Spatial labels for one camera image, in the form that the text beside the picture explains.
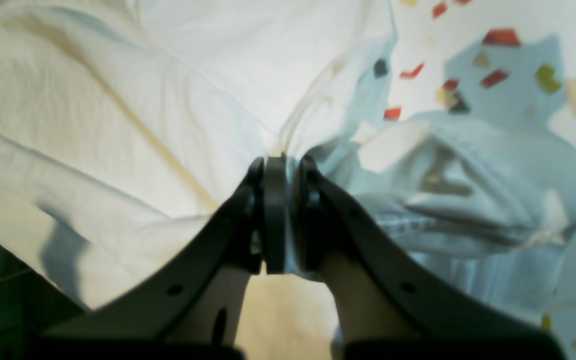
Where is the terrazzo pattern tablecloth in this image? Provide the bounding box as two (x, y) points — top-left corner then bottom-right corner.
(388, 0), (576, 360)

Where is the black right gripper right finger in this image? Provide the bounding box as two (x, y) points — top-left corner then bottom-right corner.
(295, 156), (565, 360)

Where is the white T-shirt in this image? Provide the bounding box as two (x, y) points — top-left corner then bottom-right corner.
(0, 0), (576, 360)

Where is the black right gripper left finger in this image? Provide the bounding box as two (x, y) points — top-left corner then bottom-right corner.
(28, 155), (287, 360)

